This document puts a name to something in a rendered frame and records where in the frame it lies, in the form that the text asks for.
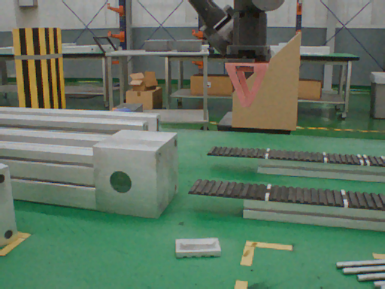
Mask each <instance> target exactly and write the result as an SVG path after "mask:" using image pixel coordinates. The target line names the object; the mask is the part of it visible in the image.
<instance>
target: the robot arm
mask: <svg viewBox="0 0 385 289"><path fill-rule="evenodd" d="M187 1H188V2H189V3H190V4H191V5H192V6H193V8H194V9H195V11H196V12H197V14H198V15H199V17H200V18H201V20H202V24H203V27H201V28H200V30H201V31H202V33H203V34H204V36H205V37H206V38H207V40H208V41H209V42H210V44H211V45H212V46H213V47H214V48H215V49H216V51H217V52H219V53H220V55H222V56H224V55H225V53H226V64H225V66H226V70H227V72H228V74H229V77H230V78H231V82H232V84H233V86H234V88H235V90H236V94H237V95H238V98H239V100H240V102H241V106H242V107H247V108H249V107H250V106H251V105H252V103H253V100H254V99H255V97H256V95H257V92H258V90H259V88H260V86H261V83H262V80H263V79H264V77H265V73H266V72H267V70H268V66H269V64H270V63H271V58H272V57H273V56H274V55H275V53H274V51H273V50H271V48H270V44H267V30H268V26H267V19H266V18H267V13H266V12H269V11H273V10H277V9H278V8H279V7H280V6H281V5H283V3H284V1H285V0H234V9H233V8H232V6H230V5H226V6H225V7H224V8H223V9H222V8H221V7H220V6H219V5H217V4H216V3H215V2H214V1H213V0H187ZM236 12H237V13H236ZM236 72H237V74H238V77H239V79H238V77H237V75H236ZM255 72H256V73H257V76H256V80H255V82H254V83H253V87H252V89H251V91H249V87H248V85H247V82H246V80H247V79H248V78H249V77H250V76H251V75H253V74H254V73H255ZM241 87H242V88H243V91H244V93H243V91H242V89H241ZM244 94H245V95H244ZM245 97H246V98H245Z"/></svg>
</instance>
